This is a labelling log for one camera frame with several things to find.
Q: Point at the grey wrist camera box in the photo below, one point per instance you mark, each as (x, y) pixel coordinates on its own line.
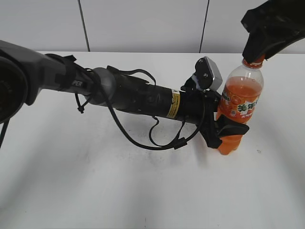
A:
(207, 75)

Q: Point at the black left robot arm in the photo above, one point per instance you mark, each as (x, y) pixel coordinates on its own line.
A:
(24, 73)

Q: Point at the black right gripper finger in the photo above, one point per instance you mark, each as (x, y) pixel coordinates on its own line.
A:
(257, 44)
(277, 43)

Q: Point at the orange soda bottle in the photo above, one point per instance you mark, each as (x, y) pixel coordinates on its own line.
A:
(240, 94)

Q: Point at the orange bottle cap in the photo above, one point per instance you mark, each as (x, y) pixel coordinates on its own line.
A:
(257, 64)

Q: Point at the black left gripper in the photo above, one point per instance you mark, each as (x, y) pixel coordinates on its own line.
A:
(198, 107)

